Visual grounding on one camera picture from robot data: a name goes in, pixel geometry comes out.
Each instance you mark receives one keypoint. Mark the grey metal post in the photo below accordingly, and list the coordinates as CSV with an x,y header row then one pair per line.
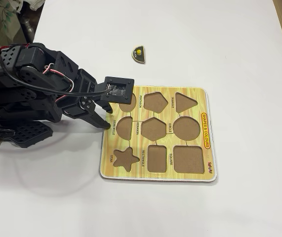
x,y
29,27

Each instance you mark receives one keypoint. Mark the white cloth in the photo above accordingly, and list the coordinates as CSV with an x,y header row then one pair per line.
x,y
35,3

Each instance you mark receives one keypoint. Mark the black semicircle piece yellow pin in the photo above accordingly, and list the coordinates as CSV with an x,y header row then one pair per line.
x,y
140,58

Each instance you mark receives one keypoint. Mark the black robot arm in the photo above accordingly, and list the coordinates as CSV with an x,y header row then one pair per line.
x,y
12,81

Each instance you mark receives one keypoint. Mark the wooden shape puzzle board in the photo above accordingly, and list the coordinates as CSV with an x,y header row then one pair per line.
x,y
135,158

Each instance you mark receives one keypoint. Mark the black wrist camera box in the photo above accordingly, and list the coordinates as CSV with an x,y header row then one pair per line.
x,y
129,84

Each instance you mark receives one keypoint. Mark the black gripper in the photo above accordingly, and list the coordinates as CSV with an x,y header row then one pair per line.
x,y
86,102

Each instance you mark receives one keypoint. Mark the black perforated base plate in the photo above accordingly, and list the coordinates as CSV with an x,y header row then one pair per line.
x,y
29,134

